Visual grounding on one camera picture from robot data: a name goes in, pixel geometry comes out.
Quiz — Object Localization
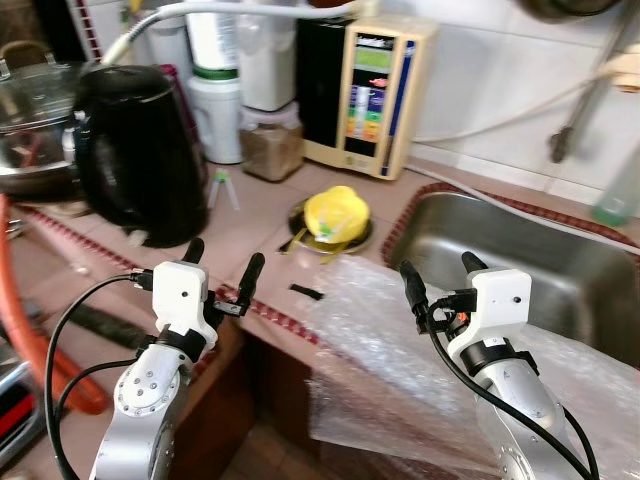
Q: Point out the stainless steel bowl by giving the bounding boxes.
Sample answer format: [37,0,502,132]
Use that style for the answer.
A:
[287,198,377,259]

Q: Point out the yellow plastic bowl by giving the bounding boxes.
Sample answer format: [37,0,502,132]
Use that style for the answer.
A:
[303,185,372,244]

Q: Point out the stainless steel sink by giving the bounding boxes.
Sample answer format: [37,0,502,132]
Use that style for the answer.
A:
[385,188,640,366]

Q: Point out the small black strip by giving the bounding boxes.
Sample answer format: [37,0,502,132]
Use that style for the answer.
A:
[289,283,326,300]

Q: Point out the white green tweezers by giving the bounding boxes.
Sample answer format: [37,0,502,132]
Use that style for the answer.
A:
[206,169,242,212]

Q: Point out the clear bubble wrap sheet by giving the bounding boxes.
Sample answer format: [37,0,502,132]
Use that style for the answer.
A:
[303,255,640,480]

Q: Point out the black electric kettle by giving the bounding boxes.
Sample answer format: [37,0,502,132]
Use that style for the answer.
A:
[66,64,211,249]

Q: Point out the dark green cucumber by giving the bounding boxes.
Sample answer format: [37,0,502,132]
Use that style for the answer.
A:
[65,300,159,351]

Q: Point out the white bottle with green band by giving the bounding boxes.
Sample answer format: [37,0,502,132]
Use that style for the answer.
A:
[185,0,244,166]

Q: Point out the clear bottle with blue cap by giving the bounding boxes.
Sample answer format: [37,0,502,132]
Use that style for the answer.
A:
[590,150,640,227]

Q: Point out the dark red cup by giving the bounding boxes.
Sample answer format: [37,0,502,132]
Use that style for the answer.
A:
[158,64,201,151]

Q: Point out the grey metal faucet lever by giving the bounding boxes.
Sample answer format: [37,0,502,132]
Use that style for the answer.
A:
[547,20,640,166]

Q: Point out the cream water ionizer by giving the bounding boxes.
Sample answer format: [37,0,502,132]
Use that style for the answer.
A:
[303,15,439,182]

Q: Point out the white filter canister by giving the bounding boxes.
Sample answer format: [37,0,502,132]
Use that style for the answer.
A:
[238,0,299,113]

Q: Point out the steel pot with glass lid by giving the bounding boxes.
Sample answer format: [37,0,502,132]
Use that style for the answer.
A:
[0,58,91,201]

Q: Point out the cream faucet adapter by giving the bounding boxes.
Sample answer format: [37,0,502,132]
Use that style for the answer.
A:
[608,45,640,94]

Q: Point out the dark hanging pan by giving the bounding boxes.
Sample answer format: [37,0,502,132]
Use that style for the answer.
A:
[490,0,601,23]

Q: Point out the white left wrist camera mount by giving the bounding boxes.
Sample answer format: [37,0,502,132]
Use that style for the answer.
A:
[152,262,209,339]

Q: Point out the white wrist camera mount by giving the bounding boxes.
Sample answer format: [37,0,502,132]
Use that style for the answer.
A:
[447,268,532,373]
[152,262,209,339]

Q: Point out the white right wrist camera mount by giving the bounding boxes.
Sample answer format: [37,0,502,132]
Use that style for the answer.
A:
[447,268,532,373]

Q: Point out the thin white hose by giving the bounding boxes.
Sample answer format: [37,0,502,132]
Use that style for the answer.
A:
[413,72,613,144]

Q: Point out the orange hose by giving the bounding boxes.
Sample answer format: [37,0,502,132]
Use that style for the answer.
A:
[0,193,113,417]

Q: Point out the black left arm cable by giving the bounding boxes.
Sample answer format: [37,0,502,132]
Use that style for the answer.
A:
[44,270,156,480]

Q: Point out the grey flexible spout hose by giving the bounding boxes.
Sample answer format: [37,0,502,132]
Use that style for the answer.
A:
[100,0,379,67]

